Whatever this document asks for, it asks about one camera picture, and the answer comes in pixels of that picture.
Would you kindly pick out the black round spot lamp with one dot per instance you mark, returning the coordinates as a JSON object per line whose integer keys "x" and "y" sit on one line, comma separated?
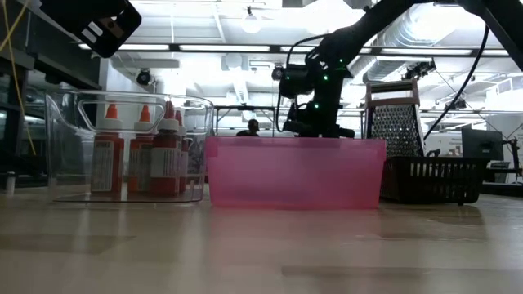
{"x": 144, "y": 77}
{"x": 276, "y": 73}

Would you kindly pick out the small white cylinder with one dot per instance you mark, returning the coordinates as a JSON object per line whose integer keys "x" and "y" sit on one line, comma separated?
{"x": 10, "y": 183}

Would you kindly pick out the black computer monitor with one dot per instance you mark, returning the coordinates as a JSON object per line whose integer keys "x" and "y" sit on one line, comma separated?
{"x": 482, "y": 145}

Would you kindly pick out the pink translucent plastic bin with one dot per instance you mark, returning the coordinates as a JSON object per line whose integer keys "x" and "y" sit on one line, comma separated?
{"x": 294, "y": 175}

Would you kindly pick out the clear plastic storage bin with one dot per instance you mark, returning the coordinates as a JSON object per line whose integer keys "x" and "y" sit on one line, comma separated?
{"x": 69, "y": 163}

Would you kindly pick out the black overhead light bar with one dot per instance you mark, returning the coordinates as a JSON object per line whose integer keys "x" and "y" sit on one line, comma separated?
{"x": 224, "y": 49}

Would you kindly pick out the black monitor stand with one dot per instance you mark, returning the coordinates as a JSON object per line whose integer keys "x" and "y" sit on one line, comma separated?
{"x": 515, "y": 159}

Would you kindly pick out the black frame folding table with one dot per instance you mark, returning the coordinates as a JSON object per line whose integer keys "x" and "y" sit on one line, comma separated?
{"x": 245, "y": 108}

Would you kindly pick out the person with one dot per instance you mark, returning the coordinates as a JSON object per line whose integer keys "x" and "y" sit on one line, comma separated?
{"x": 249, "y": 132}

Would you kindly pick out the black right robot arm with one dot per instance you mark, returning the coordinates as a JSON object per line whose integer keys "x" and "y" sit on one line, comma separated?
{"x": 359, "y": 28}

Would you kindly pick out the black slotted plastic basket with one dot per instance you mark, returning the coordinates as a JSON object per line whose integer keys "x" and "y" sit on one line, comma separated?
{"x": 433, "y": 179}

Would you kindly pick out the white round pendant lamp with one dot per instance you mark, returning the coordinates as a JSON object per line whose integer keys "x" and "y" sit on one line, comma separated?
{"x": 251, "y": 25}

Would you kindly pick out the dark shelving unit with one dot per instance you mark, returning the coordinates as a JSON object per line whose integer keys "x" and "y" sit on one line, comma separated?
{"x": 12, "y": 122}

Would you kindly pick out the black ceiling mounted camera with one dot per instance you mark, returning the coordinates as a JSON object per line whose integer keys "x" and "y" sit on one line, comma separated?
{"x": 421, "y": 69}
{"x": 457, "y": 105}

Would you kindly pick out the silver ventilation duct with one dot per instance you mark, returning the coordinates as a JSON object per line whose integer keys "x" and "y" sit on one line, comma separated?
{"x": 433, "y": 28}

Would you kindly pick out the red food colouring bottle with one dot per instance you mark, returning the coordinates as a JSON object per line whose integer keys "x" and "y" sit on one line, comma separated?
{"x": 108, "y": 163}
{"x": 139, "y": 171}

